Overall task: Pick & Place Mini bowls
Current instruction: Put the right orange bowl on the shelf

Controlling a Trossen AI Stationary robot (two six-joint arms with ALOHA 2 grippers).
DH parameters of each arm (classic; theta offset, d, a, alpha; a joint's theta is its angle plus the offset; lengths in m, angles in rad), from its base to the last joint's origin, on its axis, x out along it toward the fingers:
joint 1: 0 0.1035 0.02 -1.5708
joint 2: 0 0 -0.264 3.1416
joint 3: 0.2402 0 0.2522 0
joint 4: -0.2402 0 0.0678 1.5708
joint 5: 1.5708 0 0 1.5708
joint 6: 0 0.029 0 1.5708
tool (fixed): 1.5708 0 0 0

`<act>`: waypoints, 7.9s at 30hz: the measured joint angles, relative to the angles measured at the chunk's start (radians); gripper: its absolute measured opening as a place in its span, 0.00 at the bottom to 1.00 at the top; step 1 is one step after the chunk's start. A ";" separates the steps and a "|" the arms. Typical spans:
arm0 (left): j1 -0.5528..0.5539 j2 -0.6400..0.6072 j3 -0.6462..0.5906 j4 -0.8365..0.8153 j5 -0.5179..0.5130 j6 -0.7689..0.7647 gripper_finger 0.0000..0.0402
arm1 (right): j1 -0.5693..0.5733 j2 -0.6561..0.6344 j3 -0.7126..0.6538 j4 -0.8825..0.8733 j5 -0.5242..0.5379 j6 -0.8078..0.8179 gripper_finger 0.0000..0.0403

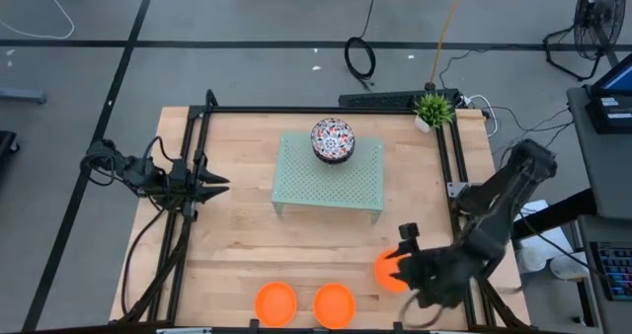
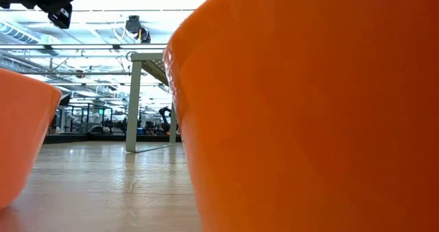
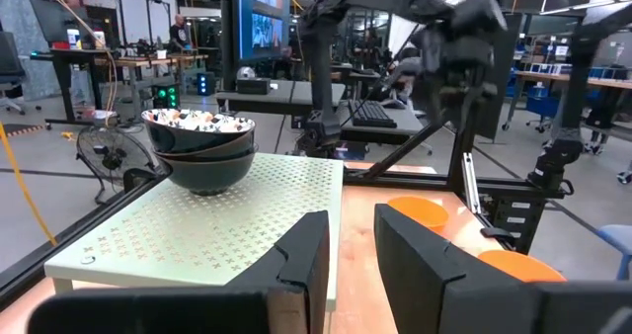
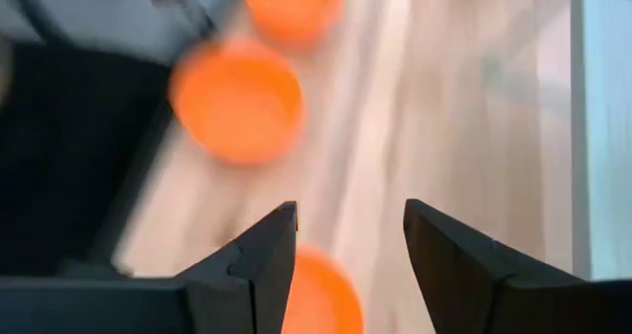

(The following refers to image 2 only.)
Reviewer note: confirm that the black aluminium rig frame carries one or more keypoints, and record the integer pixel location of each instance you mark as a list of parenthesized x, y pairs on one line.
[(85, 138)]

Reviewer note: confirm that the black softbox lamp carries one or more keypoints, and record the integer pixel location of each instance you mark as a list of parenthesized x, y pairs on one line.
[(65, 100)]

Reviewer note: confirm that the orange plastic mini bowl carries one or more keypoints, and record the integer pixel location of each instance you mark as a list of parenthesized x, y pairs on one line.
[(308, 122), (20, 132)]

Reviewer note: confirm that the green perforated metal shelf riser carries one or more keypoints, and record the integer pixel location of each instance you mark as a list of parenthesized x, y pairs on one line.
[(133, 105)]

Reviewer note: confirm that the black background robot arm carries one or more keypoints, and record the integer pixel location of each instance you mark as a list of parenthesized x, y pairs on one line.
[(165, 118)]

